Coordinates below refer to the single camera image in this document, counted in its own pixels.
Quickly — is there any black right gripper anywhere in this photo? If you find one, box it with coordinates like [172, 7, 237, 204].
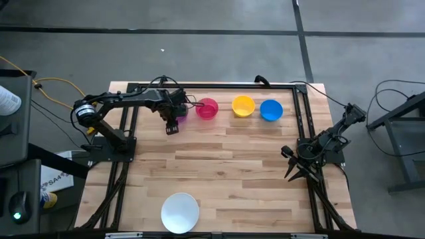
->
[284, 153, 321, 183]

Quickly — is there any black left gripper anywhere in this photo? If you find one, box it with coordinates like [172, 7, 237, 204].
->
[155, 88, 189, 123]

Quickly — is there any small pink plastic bowl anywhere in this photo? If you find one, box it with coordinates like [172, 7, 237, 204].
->
[195, 98, 219, 121]

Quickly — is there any small blue plastic bowl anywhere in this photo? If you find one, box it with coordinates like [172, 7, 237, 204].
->
[260, 99, 284, 122]

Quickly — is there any small yellow plastic bowl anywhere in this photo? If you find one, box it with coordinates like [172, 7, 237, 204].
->
[231, 95, 256, 118]

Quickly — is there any large white bowl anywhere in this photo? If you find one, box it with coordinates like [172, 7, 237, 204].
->
[161, 192, 201, 234]

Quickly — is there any black metal desk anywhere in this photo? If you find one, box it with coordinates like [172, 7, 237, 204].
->
[367, 91, 425, 193]

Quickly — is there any black diagonal bar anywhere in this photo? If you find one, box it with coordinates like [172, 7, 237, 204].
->
[28, 143, 90, 179]

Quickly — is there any grey equipment cart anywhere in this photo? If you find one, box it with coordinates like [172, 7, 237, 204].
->
[0, 69, 43, 236]

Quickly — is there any white printed bottle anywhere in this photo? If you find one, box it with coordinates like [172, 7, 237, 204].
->
[0, 85, 23, 116]

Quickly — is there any black computer mouse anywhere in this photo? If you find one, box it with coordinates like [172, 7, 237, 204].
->
[8, 191, 33, 225]

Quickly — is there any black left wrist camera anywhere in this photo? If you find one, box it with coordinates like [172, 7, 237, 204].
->
[165, 120, 181, 136]

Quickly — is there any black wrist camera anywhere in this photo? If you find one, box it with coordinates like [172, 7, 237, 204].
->
[165, 120, 181, 136]
[280, 145, 295, 159]

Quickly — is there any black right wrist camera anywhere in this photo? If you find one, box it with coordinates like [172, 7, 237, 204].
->
[280, 145, 295, 159]

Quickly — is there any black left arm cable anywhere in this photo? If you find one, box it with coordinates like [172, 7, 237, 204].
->
[131, 75, 205, 108]

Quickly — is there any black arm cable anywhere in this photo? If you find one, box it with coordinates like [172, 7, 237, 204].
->
[131, 75, 205, 108]
[288, 80, 348, 108]

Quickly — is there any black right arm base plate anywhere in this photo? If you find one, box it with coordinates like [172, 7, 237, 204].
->
[297, 137, 346, 165]

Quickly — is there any black aluminium table frame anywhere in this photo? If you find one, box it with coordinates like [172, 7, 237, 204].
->
[74, 82, 358, 233]

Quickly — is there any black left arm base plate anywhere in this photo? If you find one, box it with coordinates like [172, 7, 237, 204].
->
[81, 136, 137, 163]

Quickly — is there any silver metal bracket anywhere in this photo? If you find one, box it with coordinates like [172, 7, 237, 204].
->
[105, 232, 143, 239]
[291, 233, 329, 239]

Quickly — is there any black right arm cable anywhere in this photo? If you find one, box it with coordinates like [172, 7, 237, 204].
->
[288, 80, 348, 108]

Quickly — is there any thin black floor cable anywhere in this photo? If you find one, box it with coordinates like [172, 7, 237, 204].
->
[365, 96, 425, 157]
[30, 99, 82, 149]
[375, 79, 425, 113]

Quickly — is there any black cable connector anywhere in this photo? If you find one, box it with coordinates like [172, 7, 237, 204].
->
[254, 74, 272, 88]

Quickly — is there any yellow extension cable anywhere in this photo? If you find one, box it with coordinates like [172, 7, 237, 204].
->
[0, 55, 98, 135]

